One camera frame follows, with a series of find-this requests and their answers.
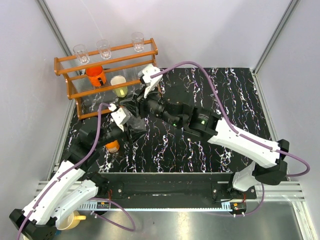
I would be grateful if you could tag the corner aluminium post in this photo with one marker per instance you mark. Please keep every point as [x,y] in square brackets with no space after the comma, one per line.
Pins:
[276,34]
[45,10]

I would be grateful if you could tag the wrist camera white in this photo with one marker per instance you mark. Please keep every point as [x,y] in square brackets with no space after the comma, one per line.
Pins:
[150,77]
[120,115]

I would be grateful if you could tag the orange juice bottle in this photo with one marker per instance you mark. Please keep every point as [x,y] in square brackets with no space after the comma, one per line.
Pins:
[113,147]

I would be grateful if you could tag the aluminium front rail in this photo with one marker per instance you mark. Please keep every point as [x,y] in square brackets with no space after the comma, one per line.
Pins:
[279,213]

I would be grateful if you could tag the right corner aluminium post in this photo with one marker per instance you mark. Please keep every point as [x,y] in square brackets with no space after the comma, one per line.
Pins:
[276,34]

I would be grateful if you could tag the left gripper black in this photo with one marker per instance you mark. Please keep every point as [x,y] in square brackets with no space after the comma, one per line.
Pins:
[134,136]

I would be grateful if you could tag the middle clear glass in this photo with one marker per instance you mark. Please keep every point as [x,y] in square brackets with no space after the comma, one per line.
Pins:
[104,49]

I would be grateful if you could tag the clear glass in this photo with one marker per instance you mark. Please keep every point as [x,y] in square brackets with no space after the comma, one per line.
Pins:
[137,39]
[81,53]
[104,49]

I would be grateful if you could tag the yellow mug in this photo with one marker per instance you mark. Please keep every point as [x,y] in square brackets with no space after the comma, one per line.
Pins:
[71,221]

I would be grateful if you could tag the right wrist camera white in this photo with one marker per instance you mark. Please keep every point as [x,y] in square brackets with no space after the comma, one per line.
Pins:
[150,77]

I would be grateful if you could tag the right clear glass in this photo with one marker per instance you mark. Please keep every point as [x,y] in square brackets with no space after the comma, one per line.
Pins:
[137,39]

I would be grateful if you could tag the left clear glass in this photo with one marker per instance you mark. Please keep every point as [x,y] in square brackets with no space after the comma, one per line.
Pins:
[81,53]

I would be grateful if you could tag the clear plastic bottle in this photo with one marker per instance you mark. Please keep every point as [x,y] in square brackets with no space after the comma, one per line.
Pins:
[136,124]

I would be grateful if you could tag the orange wooden shelf rack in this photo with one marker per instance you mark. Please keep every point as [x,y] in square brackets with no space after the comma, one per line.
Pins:
[121,70]

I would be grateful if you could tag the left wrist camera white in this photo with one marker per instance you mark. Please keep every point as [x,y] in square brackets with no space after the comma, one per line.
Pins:
[120,115]

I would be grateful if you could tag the orange mug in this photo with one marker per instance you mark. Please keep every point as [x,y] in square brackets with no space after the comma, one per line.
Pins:
[96,76]

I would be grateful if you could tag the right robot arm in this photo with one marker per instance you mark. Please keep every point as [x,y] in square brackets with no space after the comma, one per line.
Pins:
[268,166]

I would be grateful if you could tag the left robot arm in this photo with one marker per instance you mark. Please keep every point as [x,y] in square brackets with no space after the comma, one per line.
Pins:
[73,184]

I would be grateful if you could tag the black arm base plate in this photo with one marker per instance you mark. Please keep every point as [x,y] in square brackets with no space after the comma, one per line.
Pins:
[200,189]

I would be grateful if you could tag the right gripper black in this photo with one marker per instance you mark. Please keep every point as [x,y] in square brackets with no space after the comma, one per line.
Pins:
[130,104]

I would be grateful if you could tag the grey slotted cable duct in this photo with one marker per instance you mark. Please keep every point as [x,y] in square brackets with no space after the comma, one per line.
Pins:
[100,206]

